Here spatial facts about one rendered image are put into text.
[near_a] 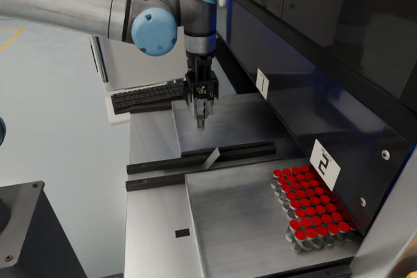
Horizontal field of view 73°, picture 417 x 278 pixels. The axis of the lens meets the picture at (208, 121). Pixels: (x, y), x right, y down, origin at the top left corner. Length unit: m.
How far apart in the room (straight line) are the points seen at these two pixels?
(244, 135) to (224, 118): 0.11
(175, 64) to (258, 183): 0.75
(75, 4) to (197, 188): 0.45
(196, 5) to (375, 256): 0.55
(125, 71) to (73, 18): 0.76
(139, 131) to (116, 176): 1.17
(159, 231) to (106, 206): 1.26
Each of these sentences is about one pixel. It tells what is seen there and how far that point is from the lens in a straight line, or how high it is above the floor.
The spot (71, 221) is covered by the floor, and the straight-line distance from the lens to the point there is 1.89.
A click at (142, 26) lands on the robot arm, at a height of 1.27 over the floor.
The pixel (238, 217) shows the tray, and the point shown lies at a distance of 0.65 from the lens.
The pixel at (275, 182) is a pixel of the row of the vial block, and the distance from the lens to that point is 0.69.
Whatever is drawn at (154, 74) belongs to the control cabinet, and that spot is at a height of 0.85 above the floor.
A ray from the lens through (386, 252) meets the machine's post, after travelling 0.52.
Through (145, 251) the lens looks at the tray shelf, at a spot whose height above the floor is 0.88.
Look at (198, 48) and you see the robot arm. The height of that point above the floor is 1.17.
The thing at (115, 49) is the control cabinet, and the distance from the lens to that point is 1.22.
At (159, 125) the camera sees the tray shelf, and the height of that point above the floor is 0.88.
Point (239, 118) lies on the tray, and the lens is 0.92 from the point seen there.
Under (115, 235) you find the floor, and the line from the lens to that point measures 1.74.
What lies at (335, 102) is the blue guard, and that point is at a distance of 0.54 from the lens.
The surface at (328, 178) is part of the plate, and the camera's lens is 0.59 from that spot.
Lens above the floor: 1.40
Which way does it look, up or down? 35 degrees down
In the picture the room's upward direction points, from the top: straight up
